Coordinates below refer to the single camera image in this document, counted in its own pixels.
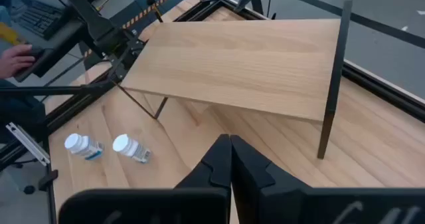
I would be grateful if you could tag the black rig strut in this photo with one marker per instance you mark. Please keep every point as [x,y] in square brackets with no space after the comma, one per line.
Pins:
[50,90]

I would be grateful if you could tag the black computer keyboard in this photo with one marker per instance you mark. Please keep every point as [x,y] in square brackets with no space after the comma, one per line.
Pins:
[38,18]

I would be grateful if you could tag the wooden shelf with black frame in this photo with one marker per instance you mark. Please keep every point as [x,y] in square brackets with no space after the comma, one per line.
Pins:
[232,64]

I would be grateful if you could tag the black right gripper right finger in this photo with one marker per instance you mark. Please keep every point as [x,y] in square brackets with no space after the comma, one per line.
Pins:
[252,177]

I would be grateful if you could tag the black office chair base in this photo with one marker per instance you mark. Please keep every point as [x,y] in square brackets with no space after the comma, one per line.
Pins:
[29,189]

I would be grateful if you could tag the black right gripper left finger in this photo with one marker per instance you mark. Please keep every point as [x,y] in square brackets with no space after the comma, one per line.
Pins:
[212,171]

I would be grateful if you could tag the black table edge frame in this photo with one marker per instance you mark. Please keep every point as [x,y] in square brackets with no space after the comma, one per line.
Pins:
[382,87]

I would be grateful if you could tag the white medicine bottle blue label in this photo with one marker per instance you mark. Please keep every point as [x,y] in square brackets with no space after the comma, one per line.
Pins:
[83,146]
[131,148]

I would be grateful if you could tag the silver aluminium extrusion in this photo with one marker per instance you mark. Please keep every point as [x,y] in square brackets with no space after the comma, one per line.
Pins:
[28,144]

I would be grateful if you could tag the person's hand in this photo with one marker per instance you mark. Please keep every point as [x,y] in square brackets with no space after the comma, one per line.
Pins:
[13,59]

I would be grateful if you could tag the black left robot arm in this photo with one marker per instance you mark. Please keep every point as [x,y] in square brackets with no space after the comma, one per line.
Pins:
[96,21]

